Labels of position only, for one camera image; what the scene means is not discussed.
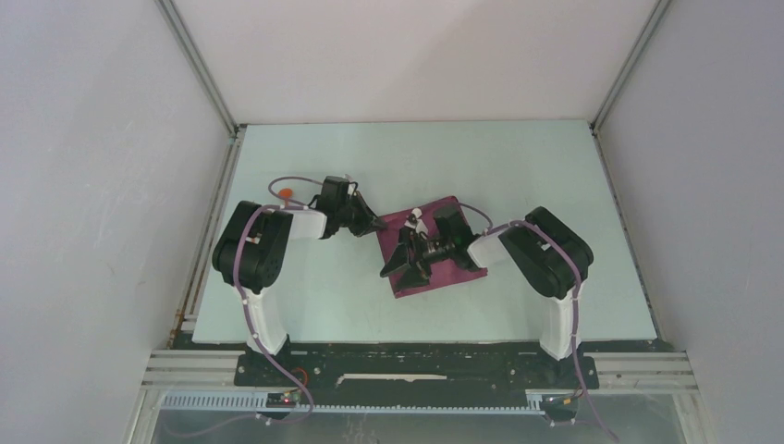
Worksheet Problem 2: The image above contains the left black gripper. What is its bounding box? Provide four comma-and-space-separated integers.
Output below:
336, 191, 386, 238

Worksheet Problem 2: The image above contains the orange plastic spoon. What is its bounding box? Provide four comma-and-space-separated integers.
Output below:
277, 188, 293, 203

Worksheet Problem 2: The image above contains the white cable duct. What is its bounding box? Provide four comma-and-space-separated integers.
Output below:
159, 390, 544, 415

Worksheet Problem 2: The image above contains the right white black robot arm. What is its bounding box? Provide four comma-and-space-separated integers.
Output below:
380, 203, 594, 387

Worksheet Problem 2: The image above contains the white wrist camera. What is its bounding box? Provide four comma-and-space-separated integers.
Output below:
344, 174, 359, 196
404, 207, 429, 238

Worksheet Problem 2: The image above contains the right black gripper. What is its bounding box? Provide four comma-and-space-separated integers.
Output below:
380, 226, 454, 290

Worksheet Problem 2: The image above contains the maroon cloth napkin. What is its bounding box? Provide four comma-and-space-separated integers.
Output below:
376, 196, 487, 299

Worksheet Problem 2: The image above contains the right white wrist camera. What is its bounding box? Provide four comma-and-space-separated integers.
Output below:
404, 207, 429, 238

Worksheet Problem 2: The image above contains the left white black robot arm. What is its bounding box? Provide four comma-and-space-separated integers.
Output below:
212, 176, 387, 386

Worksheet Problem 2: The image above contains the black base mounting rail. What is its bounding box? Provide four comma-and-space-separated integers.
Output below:
234, 341, 599, 406

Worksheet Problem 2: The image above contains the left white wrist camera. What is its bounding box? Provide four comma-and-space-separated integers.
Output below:
344, 174, 359, 196

